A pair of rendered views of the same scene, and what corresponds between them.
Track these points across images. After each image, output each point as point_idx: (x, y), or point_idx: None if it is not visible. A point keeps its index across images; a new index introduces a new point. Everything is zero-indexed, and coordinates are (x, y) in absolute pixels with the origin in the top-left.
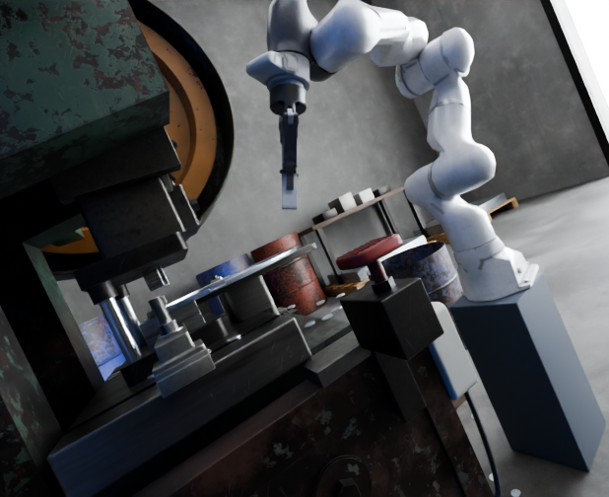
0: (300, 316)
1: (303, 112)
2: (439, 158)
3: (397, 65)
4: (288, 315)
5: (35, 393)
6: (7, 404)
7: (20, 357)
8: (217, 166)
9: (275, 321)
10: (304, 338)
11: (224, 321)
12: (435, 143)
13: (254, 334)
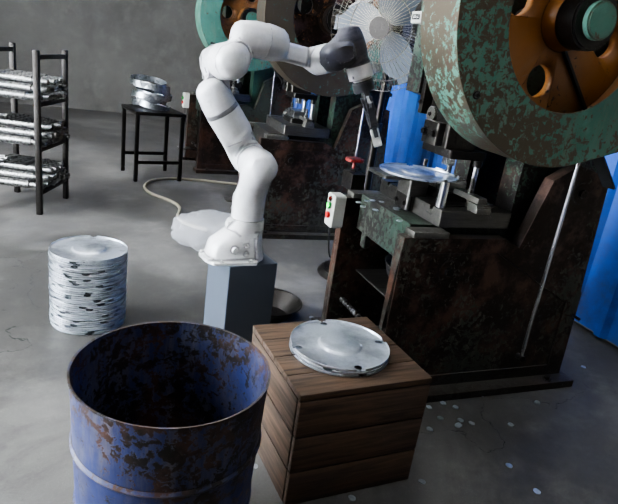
0: (388, 209)
1: (356, 94)
2: (259, 144)
3: (248, 47)
4: (398, 215)
5: (464, 175)
6: (454, 169)
7: (467, 163)
8: (469, 77)
9: (389, 180)
10: (380, 186)
11: (431, 198)
12: (249, 131)
13: (396, 180)
